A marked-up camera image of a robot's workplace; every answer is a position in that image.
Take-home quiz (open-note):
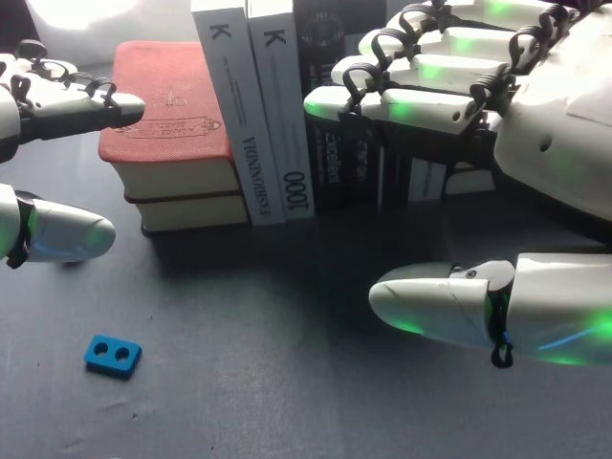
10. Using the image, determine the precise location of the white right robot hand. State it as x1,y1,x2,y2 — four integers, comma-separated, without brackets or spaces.
303,0,612,369

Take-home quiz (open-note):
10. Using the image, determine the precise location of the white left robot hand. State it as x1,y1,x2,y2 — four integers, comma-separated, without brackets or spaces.
0,40,147,270

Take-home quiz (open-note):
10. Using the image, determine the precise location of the red cover hardback book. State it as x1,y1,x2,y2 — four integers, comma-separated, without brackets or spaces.
98,40,241,198

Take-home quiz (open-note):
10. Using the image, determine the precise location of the dark red cover thick book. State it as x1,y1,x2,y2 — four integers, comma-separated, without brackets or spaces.
122,188,252,236

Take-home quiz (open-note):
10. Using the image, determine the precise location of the white FASHIONINDIA book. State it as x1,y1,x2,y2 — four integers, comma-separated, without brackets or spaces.
190,7,288,228

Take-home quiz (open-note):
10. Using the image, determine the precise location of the black Excellent book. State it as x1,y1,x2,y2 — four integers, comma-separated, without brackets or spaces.
292,0,354,212

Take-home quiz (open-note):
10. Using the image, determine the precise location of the white 1000 book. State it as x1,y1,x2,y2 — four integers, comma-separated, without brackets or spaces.
245,0,317,222

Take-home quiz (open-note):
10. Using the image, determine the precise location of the blue two-hole block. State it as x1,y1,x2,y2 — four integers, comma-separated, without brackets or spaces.
83,334,143,382

